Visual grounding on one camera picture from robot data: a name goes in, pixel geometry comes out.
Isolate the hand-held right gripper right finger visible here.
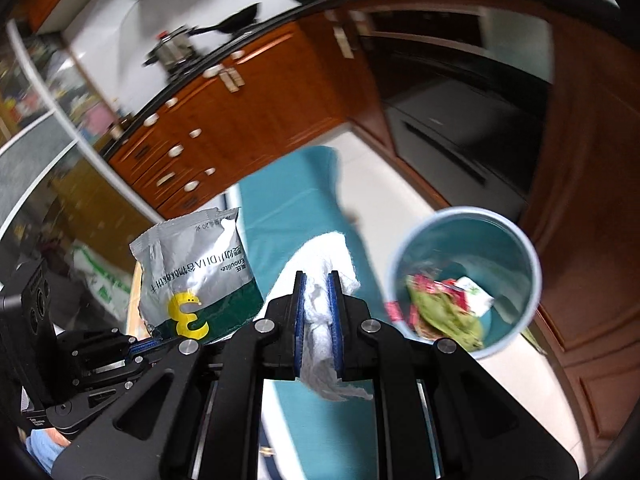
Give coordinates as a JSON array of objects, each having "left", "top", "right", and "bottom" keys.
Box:
[{"left": 327, "top": 270, "right": 581, "bottom": 480}]

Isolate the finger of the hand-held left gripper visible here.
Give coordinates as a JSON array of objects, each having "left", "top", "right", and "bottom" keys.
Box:
[{"left": 120, "top": 335, "right": 183, "bottom": 361}]

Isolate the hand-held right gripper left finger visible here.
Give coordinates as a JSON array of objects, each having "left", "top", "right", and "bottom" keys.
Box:
[{"left": 55, "top": 270, "right": 307, "bottom": 480}]

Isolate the white paper towel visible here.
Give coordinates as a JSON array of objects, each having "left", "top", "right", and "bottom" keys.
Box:
[{"left": 255, "top": 231, "right": 376, "bottom": 403}]

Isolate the silver foil packet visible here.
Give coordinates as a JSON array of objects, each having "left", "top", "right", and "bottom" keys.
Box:
[{"left": 129, "top": 206, "right": 265, "bottom": 346}]

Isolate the light blue bin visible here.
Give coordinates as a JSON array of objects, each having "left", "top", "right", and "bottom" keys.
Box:
[{"left": 386, "top": 206, "right": 542, "bottom": 360}]

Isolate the person's left forearm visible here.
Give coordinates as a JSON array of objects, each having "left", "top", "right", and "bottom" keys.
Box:
[{"left": 22, "top": 425, "right": 71, "bottom": 476}]

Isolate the green and white bag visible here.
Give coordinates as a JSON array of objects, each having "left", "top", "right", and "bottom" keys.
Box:
[{"left": 72, "top": 242, "right": 133, "bottom": 321}]

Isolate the teal grey star tablecloth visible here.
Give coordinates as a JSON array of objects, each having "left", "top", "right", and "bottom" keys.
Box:
[{"left": 235, "top": 145, "right": 381, "bottom": 480}]

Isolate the glass sliding door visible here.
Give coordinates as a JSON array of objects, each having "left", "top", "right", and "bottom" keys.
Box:
[{"left": 0, "top": 25, "right": 161, "bottom": 321}]

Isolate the green husk strip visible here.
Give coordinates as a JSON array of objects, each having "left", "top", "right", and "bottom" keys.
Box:
[{"left": 522, "top": 327, "right": 548, "bottom": 356}]

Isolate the wooden kitchen cabinet with drawers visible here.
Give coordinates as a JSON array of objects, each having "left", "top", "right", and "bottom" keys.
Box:
[{"left": 107, "top": 20, "right": 386, "bottom": 213}]

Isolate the black built-in oven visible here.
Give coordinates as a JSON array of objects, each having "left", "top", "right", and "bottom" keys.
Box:
[{"left": 367, "top": 5, "right": 556, "bottom": 211}]

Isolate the steel cooking pot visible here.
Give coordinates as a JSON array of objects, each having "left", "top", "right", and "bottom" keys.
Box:
[{"left": 144, "top": 25, "right": 198, "bottom": 68}]

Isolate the black frying pan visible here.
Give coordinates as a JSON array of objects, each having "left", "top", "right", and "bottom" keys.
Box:
[{"left": 192, "top": 2, "right": 262, "bottom": 37}]

